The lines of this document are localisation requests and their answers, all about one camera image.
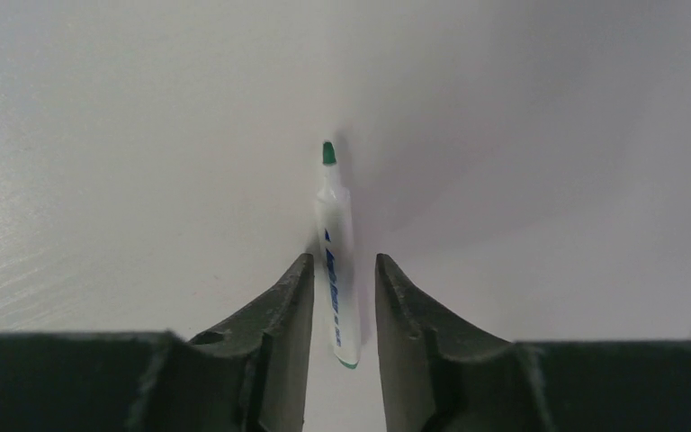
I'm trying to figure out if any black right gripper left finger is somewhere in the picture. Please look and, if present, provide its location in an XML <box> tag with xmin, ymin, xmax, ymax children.
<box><xmin>0</xmin><ymin>254</ymin><xmax>315</xmax><ymax>431</ymax></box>

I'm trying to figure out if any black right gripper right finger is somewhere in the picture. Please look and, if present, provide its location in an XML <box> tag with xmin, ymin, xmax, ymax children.
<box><xmin>375</xmin><ymin>254</ymin><xmax>691</xmax><ymax>431</ymax></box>

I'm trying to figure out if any white green marker pen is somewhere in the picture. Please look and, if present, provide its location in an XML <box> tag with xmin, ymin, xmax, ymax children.
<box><xmin>315</xmin><ymin>141</ymin><xmax>362</xmax><ymax>369</ymax></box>

